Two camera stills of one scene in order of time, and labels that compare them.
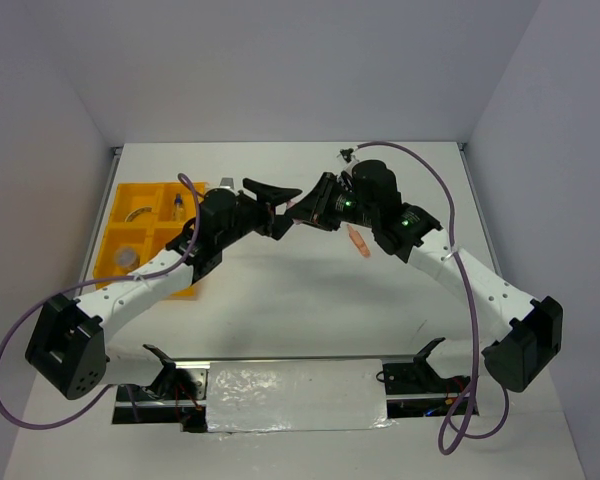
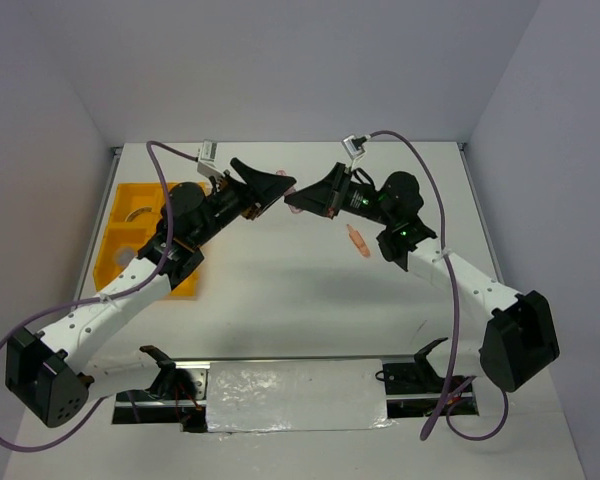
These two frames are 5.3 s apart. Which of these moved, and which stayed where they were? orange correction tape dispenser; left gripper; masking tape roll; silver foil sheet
Moved: left gripper
Stayed: silver foil sheet; masking tape roll; orange correction tape dispenser
